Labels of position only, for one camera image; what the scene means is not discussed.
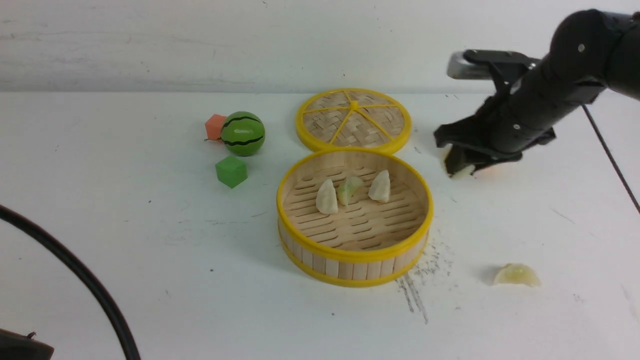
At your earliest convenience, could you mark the orange toy pear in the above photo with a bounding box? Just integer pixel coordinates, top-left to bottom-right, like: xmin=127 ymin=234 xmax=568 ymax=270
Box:
xmin=471 ymin=164 xmax=500 ymax=177

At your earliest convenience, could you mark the green toy watermelon ball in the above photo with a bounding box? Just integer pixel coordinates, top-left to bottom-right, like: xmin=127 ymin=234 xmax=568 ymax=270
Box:
xmin=220 ymin=111 xmax=266 ymax=157

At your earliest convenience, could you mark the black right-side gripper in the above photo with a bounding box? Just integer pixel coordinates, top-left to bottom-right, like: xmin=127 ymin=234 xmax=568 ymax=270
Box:
xmin=433 ymin=63 xmax=605 ymax=168

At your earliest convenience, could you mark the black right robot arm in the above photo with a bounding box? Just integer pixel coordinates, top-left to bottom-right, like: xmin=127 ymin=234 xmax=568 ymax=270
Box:
xmin=434 ymin=9 xmax=640 ymax=177

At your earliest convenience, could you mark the bamboo steamer tray yellow rim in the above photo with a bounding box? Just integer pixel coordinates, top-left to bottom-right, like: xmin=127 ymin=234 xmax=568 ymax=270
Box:
xmin=276 ymin=147 xmax=434 ymax=287

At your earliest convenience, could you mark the pale dumpling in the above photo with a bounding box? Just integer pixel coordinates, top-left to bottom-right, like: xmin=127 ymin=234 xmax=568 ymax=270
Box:
xmin=493 ymin=263 xmax=542 ymax=287

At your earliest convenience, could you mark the thin black cable right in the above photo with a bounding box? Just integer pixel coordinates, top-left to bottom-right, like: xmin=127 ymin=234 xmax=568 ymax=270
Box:
xmin=581 ymin=104 xmax=640 ymax=216

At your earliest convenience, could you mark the greenish dumpling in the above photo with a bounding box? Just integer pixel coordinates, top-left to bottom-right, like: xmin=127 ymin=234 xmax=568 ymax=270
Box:
xmin=336 ymin=177 xmax=365 ymax=207

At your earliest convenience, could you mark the white dumpling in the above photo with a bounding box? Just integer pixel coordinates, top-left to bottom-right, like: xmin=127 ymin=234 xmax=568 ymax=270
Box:
xmin=442 ymin=145 xmax=476 ymax=179
xmin=368 ymin=170 xmax=391 ymax=204

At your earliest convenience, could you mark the orange-pink foam cube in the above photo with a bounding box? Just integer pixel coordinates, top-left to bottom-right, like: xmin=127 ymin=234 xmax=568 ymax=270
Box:
xmin=205 ymin=114 xmax=227 ymax=142

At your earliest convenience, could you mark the woven bamboo steamer lid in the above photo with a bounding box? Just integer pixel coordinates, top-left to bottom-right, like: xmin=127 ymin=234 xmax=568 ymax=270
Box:
xmin=294 ymin=88 xmax=412 ymax=155

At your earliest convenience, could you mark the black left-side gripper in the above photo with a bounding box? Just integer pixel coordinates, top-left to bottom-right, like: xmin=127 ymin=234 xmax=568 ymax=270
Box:
xmin=0 ymin=329 xmax=55 ymax=360

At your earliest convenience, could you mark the green foam cube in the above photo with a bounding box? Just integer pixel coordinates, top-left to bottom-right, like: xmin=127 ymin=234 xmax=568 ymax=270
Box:
xmin=215 ymin=156 xmax=249 ymax=189

